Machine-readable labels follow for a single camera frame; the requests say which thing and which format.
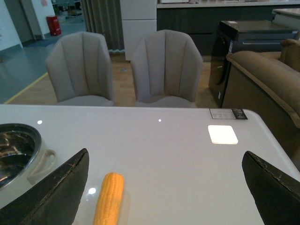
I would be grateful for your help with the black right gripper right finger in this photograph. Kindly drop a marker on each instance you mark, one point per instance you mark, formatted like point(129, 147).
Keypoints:
point(276, 194)

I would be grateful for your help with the beige upholstered chair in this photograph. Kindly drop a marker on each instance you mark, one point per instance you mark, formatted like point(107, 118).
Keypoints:
point(80, 70)
point(166, 68)

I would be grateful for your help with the brown sofa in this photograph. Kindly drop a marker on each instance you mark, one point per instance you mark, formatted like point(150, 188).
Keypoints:
point(268, 83)

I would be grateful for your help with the white electric cooking pot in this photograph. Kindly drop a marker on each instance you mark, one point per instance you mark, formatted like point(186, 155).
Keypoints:
point(23, 155)

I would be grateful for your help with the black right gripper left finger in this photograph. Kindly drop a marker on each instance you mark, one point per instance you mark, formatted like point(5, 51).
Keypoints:
point(55, 199)

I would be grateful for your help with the right beige upholstered chair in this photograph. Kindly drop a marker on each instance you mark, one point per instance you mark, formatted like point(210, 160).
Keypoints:
point(166, 68)

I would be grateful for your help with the black appliance cabinet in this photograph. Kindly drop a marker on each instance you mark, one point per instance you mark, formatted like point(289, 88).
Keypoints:
point(234, 36)

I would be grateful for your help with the dark kitchen counter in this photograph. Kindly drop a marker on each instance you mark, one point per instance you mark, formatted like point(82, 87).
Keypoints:
point(200, 20)

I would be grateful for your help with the table label sticker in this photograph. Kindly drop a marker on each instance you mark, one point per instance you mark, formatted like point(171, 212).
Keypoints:
point(229, 114)

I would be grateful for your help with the white cabinet column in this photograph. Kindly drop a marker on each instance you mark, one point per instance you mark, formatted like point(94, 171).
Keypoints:
point(139, 17)

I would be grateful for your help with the left beige upholstered chair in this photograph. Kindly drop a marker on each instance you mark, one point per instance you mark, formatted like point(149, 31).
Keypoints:
point(80, 70)

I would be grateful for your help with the yellow corn cob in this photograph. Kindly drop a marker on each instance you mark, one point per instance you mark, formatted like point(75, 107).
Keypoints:
point(109, 200)

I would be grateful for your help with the red fire box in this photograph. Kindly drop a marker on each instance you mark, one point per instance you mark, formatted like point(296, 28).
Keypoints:
point(53, 24)

